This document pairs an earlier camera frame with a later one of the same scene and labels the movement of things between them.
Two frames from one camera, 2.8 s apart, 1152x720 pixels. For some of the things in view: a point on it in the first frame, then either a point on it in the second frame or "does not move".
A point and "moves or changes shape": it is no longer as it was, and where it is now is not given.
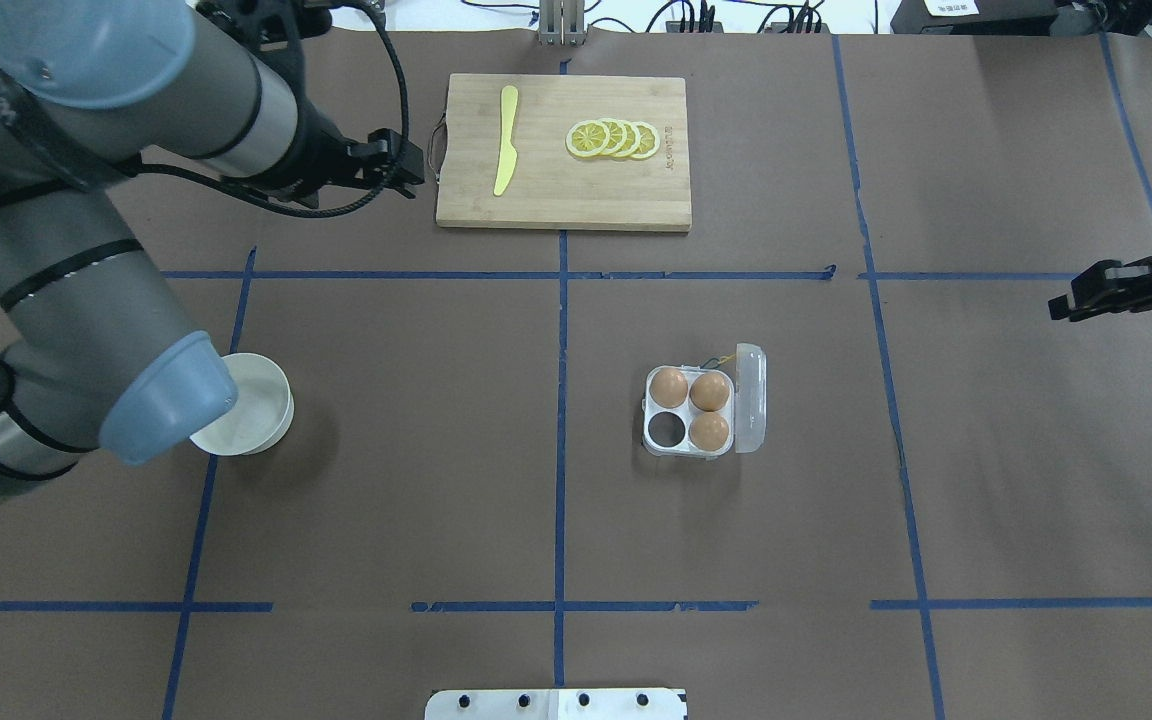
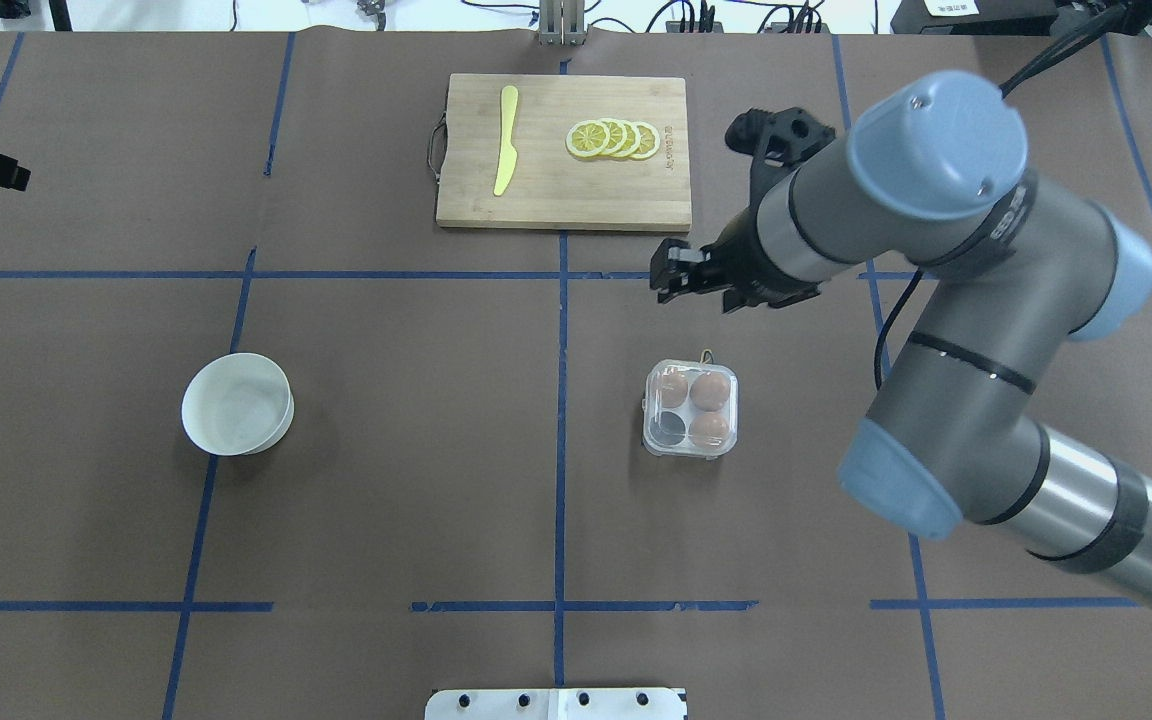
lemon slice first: (587, 139) does not move
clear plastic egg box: (692, 412) moves or changes shape
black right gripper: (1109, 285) -> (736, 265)
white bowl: (261, 414) does not move
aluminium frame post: (562, 23) does not move
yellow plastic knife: (508, 153) does not move
